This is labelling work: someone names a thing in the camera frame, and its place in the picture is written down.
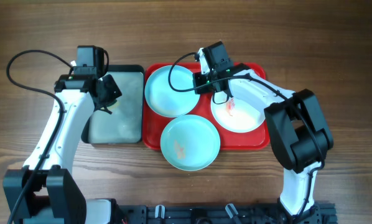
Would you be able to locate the green yellow sponge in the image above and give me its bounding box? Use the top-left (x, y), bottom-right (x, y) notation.
top-left (107, 100), bottom-right (120, 111)

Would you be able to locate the light blue plate top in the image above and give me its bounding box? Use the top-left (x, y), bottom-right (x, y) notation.
top-left (144, 65), bottom-right (200, 118)

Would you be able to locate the light blue plate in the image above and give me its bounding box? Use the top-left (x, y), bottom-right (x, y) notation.
top-left (144, 65), bottom-right (200, 118)
top-left (160, 114), bottom-right (221, 172)

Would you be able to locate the light blue plate bottom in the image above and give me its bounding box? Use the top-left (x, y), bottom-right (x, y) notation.
top-left (160, 114), bottom-right (221, 172)

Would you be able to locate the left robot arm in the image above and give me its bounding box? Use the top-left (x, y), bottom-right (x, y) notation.
top-left (3, 75), bottom-right (127, 223)

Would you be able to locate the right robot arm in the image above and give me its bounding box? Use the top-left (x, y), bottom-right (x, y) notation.
top-left (193, 63), bottom-right (333, 222)

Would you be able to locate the black water tray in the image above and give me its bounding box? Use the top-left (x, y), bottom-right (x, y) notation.
top-left (81, 65), bottom-right (145, 144)

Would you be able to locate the red plastic tray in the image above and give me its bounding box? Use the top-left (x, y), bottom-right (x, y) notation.
top-left (141, 62), bottom-right (271, 151)

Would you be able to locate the white plate with stain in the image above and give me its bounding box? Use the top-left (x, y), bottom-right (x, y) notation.
top-left (210, 92), bottom-right (264, 133)

